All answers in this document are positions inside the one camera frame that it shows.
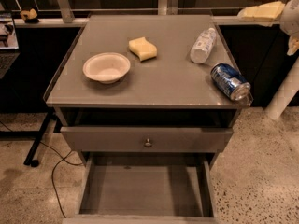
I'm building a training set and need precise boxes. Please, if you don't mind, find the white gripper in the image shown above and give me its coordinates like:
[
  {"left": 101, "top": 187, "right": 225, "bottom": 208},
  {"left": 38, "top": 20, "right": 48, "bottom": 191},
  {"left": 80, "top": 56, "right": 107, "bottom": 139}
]
[{"left": 237, "top": 0, "right": 299, "bottom": 56}]

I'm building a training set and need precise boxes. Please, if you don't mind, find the clear plastic water bottle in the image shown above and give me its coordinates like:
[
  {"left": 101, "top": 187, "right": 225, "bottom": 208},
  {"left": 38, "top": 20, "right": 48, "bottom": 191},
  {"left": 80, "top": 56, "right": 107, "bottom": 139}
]
[{"left": 190, "top": 28, "right": 217, "bottom": 63}]

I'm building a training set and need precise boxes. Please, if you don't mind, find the grey drawer cabinet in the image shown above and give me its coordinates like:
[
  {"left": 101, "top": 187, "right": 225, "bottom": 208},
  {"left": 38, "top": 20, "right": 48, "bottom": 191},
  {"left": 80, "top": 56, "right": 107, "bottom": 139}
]
[{"left": 46, "top": 15, "right": 251, "bottom": 159}]

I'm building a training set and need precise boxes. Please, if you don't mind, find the round metal drawer knob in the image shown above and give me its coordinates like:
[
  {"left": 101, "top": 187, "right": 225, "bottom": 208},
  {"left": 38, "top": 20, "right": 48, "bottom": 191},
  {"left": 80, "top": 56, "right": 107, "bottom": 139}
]
[{"left": 144, "top": 138, "right": 152, "bottom": 147}]

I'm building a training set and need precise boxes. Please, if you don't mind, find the open grey middle drawer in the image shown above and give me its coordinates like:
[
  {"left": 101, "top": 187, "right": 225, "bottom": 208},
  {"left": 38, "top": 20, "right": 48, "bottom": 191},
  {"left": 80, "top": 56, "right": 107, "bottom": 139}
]
[{"left": 63, "top": 154, "right": 220, "bottom": 224}]

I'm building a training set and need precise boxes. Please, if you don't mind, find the grey top drawer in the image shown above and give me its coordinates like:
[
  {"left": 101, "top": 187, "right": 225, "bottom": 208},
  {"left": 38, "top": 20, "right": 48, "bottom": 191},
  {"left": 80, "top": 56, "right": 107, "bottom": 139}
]
[{"left": 61, "top": 126, "right": 233, "bottom": 153}]

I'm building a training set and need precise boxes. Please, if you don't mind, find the blue soda can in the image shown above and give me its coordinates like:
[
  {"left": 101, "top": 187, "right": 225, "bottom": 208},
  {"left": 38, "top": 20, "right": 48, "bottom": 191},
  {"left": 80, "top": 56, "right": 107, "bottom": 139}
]
[{"left": 210, "top": 63, "right": 250, "bottom": 101}]

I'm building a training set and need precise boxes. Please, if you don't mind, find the metal window railing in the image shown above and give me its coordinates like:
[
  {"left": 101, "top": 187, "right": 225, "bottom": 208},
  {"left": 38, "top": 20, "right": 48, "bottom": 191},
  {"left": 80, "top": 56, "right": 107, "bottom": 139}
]
[{"left": 1, "top": 0, "right": 288, "bottom": 27}]

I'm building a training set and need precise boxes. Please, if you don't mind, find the yellow wavy sponge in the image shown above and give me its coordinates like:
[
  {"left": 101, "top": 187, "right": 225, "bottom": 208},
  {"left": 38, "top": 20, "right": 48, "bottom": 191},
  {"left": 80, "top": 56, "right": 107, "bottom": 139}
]
[{"left": 129, "top": 37, "right": 158, "bottom": 62}]

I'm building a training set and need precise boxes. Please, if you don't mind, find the white paper bowl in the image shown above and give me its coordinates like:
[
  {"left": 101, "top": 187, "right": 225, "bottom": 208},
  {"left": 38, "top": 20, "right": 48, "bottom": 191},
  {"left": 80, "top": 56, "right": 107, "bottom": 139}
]
[{"left": 82, "top": 52, "right": 131, "bottom": 84}]

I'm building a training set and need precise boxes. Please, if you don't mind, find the yellow object on black base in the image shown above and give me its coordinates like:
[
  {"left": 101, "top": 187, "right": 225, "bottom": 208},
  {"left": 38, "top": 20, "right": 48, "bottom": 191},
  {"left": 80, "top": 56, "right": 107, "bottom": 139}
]
[{"left": 20, "top": 8, "right": 39, "bottom": 23}]

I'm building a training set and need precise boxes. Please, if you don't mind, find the open laptop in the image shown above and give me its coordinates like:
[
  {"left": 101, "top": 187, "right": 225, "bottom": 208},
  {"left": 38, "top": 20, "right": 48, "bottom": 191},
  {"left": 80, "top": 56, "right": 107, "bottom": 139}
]
[{"left": 0, "top": 11, "right": 20, "bottom": 79}]

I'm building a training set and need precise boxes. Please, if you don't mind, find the black floor cable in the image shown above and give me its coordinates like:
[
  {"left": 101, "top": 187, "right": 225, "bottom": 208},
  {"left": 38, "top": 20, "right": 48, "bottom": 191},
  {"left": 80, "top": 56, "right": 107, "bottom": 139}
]
[{"left": 0, "top": 120, "right": 84, "bottom": 219}]

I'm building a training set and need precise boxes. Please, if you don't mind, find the black table leg frame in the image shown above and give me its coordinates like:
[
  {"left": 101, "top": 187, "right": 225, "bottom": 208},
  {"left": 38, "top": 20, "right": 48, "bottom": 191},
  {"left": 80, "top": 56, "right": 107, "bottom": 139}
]
[{"left": 0, "top": 108, "right": 62, "bottom": 167}]

